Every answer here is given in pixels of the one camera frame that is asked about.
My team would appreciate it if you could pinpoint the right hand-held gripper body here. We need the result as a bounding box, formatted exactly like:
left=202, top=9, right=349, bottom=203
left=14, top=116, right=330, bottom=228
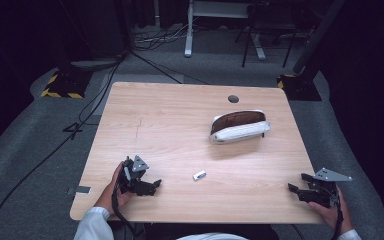
left=307, top=167, right=354, bottom=209

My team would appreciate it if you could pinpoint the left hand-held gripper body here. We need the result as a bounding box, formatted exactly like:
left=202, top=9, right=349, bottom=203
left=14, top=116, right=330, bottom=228
left=117, top=154, right=150, bottom=197

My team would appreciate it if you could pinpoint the person's left hand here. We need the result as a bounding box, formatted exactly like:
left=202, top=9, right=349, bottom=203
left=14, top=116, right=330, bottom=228
left=94, top=162, right=135, bottom=215

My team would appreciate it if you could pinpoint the person's right hand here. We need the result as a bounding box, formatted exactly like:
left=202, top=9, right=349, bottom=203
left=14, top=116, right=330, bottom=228
left=307, top=187, right=355, bottom=235

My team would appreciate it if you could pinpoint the small white eraser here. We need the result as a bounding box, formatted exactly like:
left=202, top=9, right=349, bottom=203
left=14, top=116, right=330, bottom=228
left=192, top=170, right=208, bottom=182

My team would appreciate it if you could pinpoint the grey floor tape strip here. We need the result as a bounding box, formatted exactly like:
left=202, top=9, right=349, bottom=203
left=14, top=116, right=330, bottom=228
left=66, top=185, right=92, bottom=196

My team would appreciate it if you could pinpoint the person's white shirt torso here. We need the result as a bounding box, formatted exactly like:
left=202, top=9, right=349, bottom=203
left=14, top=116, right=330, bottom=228
left=175, top=232, right=250, bottom=240

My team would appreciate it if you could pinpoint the black floor tape cross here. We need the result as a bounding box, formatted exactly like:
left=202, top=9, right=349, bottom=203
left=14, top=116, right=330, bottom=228
left=62, top=121, right=85, bottom=141

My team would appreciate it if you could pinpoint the white pencil case brown lining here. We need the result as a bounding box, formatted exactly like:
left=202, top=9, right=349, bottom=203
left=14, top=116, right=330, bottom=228
left=208, top=109, right=272, bottom=146

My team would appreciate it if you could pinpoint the black stand base hazard tape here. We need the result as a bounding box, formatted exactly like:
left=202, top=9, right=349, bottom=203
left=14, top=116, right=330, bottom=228
left=276, top=73, right=323, bottom=102
left=40, top=67, right=94, bottom=100

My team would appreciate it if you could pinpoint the grey metal stand pole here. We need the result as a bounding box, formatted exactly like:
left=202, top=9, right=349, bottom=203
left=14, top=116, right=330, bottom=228
left=292, top=0, right=348, bottom=76

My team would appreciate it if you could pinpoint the black chair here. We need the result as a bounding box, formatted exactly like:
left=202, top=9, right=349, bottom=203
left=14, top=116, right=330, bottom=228
left=234, top=2, right=298, bottom=69

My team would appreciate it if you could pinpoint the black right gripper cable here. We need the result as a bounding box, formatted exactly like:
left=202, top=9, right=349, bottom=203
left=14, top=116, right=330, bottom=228
left=332, top=196, right=345, bottom=240

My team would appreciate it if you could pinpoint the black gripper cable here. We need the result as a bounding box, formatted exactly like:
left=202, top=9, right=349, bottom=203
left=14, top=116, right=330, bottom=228
left=332, top=196, right=345, bottom=240
left=111, top=184, right=138, bottom=240

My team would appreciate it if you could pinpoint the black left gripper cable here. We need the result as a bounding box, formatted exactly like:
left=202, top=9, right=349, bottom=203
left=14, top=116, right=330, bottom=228
left=111, top=184, right=138, bottom=240

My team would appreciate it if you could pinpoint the long black floor cable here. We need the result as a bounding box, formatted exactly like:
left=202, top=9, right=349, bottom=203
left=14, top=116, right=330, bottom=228
left=0, top=53, right=128, bottom=240

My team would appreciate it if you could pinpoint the thin black floor cable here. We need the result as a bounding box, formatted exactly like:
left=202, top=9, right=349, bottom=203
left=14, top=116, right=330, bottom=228
left=130, top=50, right=212, bottom=86

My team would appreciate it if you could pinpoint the bundle of floor cables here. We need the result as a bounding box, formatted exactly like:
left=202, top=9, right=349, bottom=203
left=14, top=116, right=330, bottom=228
left=133, top=19, right=196, bottom=52

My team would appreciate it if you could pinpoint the white desk frame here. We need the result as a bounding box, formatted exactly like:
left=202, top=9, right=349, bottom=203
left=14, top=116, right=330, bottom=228
left=183, top=0, right=268, bottom=62

